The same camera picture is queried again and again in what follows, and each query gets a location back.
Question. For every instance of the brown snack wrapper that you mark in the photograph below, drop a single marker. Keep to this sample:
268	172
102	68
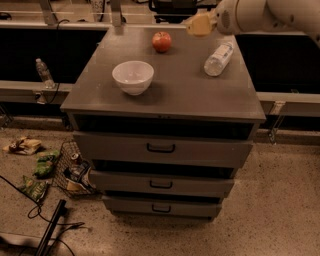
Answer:
23	146

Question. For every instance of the dark snack bag in basket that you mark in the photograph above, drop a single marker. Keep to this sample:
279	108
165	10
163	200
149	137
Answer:
78	174

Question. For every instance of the black bar stand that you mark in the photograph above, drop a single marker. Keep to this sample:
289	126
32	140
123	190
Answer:
59	211

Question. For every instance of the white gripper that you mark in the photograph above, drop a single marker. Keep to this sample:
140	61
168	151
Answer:
226	19

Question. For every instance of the wire mesh basket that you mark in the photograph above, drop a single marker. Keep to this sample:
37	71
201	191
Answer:
64	161

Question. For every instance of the clear plastic bottle lying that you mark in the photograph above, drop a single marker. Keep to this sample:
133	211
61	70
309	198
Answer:
216	62

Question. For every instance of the red apple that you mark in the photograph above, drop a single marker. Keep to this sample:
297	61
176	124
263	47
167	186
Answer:
161	41

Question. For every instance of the black office chair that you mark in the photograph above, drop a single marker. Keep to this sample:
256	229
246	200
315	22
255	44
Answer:
176	11

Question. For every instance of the middle grey drawer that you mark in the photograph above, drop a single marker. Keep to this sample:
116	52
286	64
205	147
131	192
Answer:
160	184

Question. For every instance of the small standing water bottle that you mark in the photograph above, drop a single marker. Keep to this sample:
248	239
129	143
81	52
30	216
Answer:
44	74

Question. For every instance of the top grey drawer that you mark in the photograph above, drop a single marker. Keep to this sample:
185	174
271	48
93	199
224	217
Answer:
163	149

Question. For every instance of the grey drawer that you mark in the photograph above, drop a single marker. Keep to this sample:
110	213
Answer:
161	207
163	149
160	184

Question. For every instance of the bottom grey drawer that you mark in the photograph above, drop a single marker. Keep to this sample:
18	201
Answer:
161	207

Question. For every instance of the green chip bag upper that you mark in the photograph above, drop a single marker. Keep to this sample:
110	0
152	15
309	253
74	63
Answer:
45	164

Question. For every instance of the grey drawer cabinet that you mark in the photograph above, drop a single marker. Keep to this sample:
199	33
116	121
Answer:
182	101

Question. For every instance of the green chip bag lower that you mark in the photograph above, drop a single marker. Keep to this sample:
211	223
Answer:
33	189

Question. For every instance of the white ceramic bowl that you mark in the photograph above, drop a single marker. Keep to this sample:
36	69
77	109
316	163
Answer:
133	77

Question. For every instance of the soda can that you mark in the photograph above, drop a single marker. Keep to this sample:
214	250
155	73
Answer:
76	158

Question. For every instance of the green chip bag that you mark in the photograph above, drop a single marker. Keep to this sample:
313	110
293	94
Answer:
45	164
33	189

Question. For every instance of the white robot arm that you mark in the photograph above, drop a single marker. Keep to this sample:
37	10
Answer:
293	15

